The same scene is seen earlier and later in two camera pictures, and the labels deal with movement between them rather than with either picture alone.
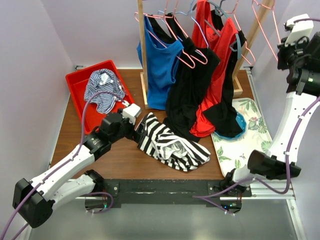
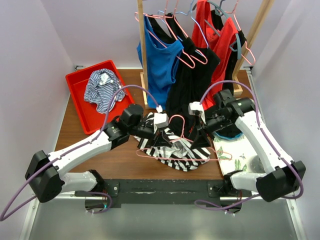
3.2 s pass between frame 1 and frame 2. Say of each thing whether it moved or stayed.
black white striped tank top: stayed
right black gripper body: moved
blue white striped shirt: stayed
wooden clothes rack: stayed
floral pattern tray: stayed
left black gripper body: moved
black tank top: stayed
